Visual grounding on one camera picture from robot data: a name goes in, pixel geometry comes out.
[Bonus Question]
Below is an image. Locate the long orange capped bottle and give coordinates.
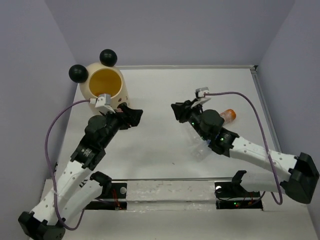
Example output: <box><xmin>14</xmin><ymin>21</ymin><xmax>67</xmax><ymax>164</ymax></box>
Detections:
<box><xmin>220</xmin><ymin>109</ymin><xmax>237</xmax><ymax>125</ymax></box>

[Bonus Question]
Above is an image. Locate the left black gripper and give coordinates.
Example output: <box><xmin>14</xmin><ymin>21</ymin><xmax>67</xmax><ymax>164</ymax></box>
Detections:
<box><xmin>100</xmin><ymin>104</ymin><xmax>143</xmax><ymax>148</ymax></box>

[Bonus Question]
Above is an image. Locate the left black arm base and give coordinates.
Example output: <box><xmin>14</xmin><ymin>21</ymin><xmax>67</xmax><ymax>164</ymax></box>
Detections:
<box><xmin>85</xmin><ymin>181</ymin><xmax>128</xmax><ymax>211</ymax></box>

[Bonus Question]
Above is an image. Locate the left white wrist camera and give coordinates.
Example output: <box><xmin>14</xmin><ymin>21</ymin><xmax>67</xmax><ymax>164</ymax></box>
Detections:
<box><xmin>89</xmin><ymin>93</ymin><xmax>114</xmax><ymax>114</ymax></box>

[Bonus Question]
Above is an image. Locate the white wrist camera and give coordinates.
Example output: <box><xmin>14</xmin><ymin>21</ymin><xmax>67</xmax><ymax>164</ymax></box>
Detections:
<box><xmin>89</xmin><ymin>93</ymin><xmax>114</xmax><ymax>114</ymax></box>
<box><xmin>192</xmin><ymin>87</ymin><xmax>211</xmax><ymax>108</ymax></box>

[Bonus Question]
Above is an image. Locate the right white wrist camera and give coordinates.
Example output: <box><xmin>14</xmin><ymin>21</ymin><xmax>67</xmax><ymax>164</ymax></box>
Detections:
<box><xmin>192</xmin><ymin>87</ymin><xmax>211</xmax><ymax>108</ymax></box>

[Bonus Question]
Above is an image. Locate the cream panda-ear waste bin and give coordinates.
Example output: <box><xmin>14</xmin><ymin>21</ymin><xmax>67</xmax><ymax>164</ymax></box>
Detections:
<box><xmin>68</xmin><ymin>48</ymin><xmax>131</xmax><ymax>109</ymax></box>

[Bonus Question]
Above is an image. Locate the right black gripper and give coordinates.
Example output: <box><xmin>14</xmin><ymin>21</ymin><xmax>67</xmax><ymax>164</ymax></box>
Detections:
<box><xmin>169</xmin><ymin>97</ymin><xmax>207</xmax><ymax>141</ymax></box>

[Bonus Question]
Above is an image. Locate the clear bottle blue label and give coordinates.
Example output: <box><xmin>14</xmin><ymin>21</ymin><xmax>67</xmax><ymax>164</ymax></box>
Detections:
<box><xmin>191</xmin><ymin>141</ymin><xmax>212</xmax><ymax>162</ymax></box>

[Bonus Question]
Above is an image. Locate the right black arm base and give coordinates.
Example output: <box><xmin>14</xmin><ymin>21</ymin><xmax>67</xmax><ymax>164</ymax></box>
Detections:
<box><xmin>214</xmin><ymin>181</ymin><xmax>263</xmax><ymax>210</ymax></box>

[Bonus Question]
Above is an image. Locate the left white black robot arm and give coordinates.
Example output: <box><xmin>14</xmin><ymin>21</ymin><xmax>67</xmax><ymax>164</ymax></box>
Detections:
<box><xmin>18</xmin><ymin>103</ymin><xmax>143</xmax><ymax>240</ymax></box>

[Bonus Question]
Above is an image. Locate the clear bottle white cap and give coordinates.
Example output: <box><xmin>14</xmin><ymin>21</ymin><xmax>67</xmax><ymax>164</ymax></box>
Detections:
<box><xmin>185</xmin><ymin>123</ymin><xmax>203</xmax><ymax>144</ymax></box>

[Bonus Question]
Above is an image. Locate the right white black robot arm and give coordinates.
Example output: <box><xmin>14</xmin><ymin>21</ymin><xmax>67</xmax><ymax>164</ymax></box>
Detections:
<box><xmin>171</xmin><ymin>99</ymin><xmax>320</xmax><ymax>204</ymax></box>

